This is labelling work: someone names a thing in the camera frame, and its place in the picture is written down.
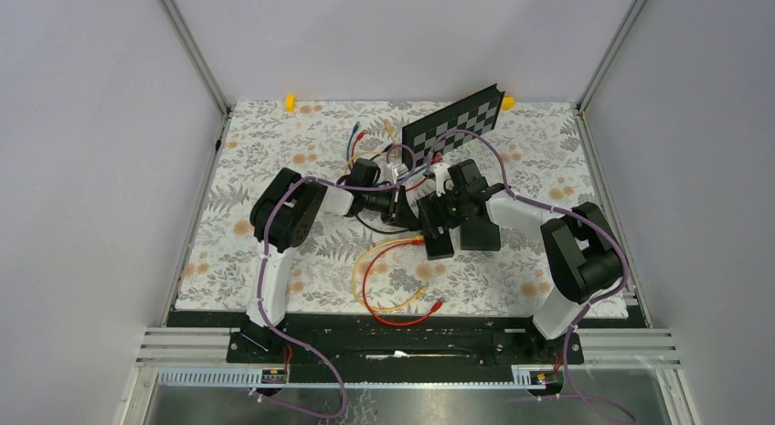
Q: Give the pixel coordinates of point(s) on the black white checkerboard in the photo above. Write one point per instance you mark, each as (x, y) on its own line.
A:
(440, 131)

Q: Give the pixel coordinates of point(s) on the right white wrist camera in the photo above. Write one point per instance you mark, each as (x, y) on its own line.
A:
(442, 177)

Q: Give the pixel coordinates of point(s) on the small black adapter box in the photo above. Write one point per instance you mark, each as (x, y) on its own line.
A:
(438, 244)

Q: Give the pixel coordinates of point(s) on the black network switch box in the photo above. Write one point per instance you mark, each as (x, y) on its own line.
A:
(480, 235)

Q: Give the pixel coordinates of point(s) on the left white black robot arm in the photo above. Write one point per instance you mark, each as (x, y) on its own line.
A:
(284, 214)

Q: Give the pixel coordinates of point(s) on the left yellow corner clip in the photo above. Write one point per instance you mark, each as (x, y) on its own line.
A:
(290, 103)

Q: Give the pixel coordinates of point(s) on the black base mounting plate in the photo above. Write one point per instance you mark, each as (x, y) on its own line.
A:
(357, 348)

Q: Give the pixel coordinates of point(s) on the floral patterned table mat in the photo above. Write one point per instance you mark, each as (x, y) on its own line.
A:
(535, 146)

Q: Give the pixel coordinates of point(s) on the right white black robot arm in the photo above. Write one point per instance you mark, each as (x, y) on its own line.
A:
(583, 257)

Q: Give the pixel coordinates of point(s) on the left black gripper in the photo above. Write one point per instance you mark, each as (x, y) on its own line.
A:
(402, 212)

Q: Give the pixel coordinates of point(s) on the yellow corner clip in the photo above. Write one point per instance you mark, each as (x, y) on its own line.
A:
(290, 103)
(508, 103)

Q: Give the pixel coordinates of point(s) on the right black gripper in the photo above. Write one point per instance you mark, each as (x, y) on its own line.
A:
(431, 205)

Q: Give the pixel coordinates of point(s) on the right yellow corner clip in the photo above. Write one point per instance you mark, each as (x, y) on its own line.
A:
(508, 103)

